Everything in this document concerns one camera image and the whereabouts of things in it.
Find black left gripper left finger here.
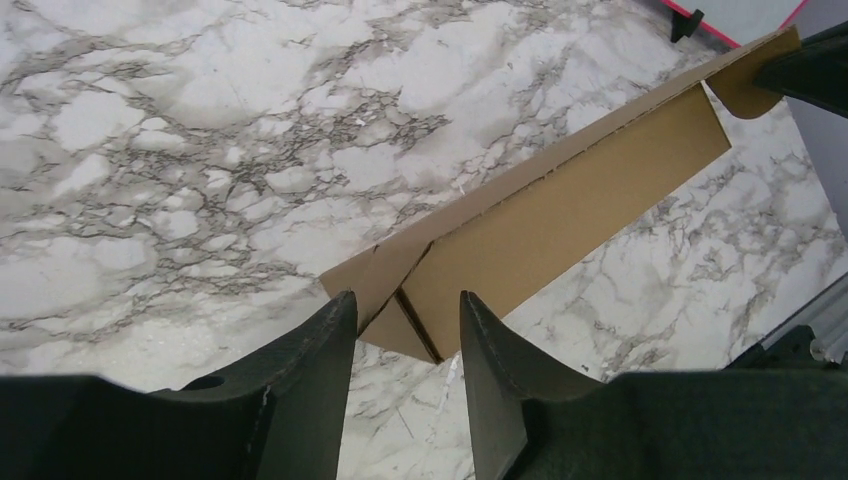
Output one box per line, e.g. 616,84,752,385
1,291,357,479

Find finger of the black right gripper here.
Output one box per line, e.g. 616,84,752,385
753,22,848,118

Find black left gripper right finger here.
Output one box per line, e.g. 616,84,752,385
459,291,847,479

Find brown cardboard box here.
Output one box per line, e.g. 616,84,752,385
320,27,801,363

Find pink framed whiteboard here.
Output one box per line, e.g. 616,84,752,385
662,0,806,48

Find black whiteboard stand clip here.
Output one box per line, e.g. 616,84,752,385
670,9,704,43

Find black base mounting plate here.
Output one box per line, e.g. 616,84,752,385
726,325,847,372

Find aluminium frame rail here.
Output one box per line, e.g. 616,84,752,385
758,274,847,364

